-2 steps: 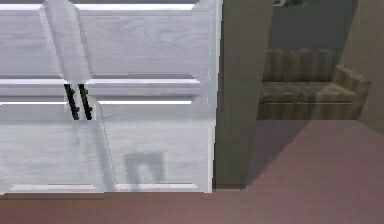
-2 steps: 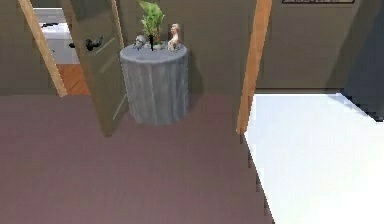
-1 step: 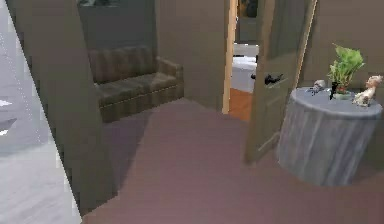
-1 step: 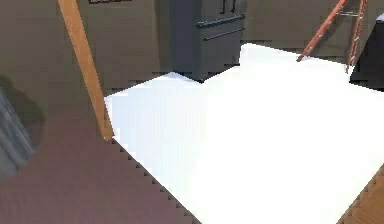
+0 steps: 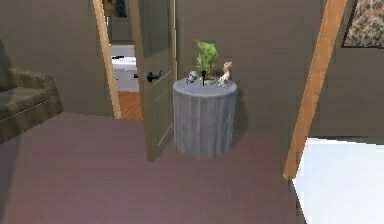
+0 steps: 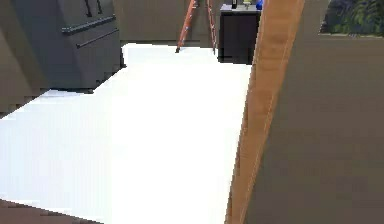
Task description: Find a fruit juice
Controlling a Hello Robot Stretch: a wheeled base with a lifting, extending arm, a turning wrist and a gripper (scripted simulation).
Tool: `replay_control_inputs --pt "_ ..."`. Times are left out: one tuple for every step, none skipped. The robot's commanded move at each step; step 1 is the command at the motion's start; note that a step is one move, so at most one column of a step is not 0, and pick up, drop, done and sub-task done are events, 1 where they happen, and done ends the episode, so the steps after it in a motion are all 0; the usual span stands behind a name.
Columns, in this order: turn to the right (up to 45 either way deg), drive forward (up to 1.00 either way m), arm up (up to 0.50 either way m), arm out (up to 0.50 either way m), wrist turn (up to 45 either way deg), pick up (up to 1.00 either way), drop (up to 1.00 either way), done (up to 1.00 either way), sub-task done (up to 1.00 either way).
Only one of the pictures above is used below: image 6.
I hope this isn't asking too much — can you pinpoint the dark grey fridge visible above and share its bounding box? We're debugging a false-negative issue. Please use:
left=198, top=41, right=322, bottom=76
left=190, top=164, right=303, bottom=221
left=9, top=0, right=122, bottom=91

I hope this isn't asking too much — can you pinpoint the black fridge drawer handle bar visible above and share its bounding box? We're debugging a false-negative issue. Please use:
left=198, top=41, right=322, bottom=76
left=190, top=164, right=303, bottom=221
left=61, top=14, right=117, bottom=36

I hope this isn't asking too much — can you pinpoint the orange ladder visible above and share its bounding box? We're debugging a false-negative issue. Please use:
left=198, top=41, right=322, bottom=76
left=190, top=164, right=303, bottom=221
left=175, top=0, right=218, bottom=54

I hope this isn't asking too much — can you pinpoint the black cupboard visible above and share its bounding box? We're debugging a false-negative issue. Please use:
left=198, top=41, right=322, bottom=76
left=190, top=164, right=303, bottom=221
left=218, top=3, right=262, bottom=66

